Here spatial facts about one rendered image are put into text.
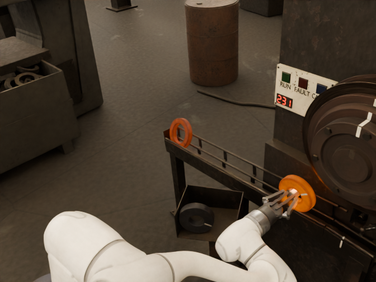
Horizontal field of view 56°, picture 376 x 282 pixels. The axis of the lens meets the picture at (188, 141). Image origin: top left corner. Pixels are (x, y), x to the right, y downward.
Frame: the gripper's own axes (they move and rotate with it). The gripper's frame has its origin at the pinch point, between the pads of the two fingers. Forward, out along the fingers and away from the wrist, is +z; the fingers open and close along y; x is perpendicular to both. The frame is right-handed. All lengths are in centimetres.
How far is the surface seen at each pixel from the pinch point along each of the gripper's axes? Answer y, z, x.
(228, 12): -211, 170, -12
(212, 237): -21.1, -27.9, -23.0
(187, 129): -82, 9, -14
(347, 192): 21.0, -4.3, 16.8
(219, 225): -23.9, -20.9, -23.2
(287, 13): -25, 22, 58
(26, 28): -296, -5, 8
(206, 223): -24.8, -27.6, -17.2
